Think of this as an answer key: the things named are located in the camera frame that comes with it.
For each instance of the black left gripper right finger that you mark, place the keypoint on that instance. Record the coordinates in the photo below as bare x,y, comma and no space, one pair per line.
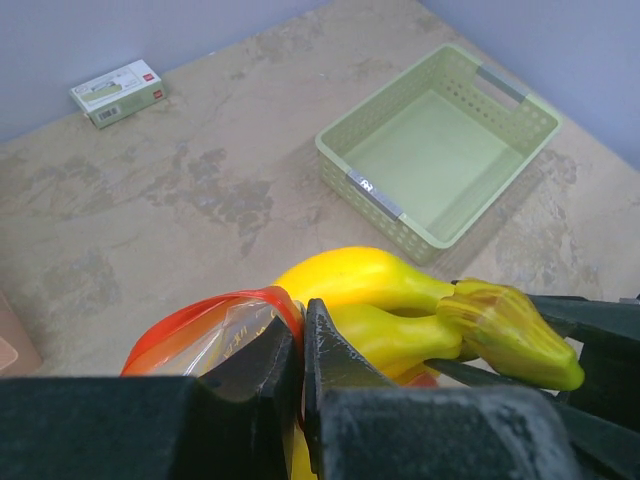
359,425

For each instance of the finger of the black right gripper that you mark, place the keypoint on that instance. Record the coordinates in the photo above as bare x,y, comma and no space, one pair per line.
604,450
575,315

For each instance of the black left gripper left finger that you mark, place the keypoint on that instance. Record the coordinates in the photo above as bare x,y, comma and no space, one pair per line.
235,422

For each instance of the yellow banana bunch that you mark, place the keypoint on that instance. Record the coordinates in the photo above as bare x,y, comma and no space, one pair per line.
545,361

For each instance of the pale green perforated basket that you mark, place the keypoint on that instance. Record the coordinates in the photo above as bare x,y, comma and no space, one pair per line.
426,155

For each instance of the peach plastic desk organizer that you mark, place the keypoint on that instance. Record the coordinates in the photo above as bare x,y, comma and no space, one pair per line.
19,356

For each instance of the small white green box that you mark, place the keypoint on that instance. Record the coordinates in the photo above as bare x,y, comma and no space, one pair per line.
118,94

